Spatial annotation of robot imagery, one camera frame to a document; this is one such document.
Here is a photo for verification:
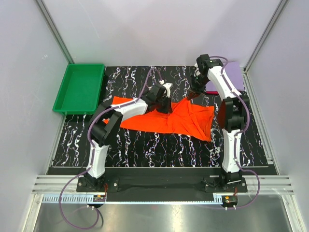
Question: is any orange t shirt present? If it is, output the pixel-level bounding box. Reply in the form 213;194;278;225
110;96;215;142

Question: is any left small circuit board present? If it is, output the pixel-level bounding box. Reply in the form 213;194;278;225
93;195;106;203

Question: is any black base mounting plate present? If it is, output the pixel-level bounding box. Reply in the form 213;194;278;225
76;167;248;203

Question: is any folded purple t shirt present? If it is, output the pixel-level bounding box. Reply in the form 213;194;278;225
206;61;245;91

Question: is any right small circuit board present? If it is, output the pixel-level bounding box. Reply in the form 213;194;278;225
223;195;238;204

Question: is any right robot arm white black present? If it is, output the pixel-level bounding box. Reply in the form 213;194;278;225
187;54;250;192

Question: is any folded pink t shirt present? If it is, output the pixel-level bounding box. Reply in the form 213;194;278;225
206;91;219;95

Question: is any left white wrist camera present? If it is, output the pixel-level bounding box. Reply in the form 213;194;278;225
159;80;173;98

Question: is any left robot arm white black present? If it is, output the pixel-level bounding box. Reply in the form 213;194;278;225
84;81;173;191

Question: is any aluminium frame rail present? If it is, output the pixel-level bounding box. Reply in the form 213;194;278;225
32;175;294;204

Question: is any green plastic bin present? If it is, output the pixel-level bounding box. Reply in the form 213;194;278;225
53;63;105;115

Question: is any small circuit board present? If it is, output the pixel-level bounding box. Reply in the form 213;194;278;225
223;195;238;204
93;195;106;203

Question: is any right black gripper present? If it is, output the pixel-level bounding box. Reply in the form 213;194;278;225
187;75;209;101

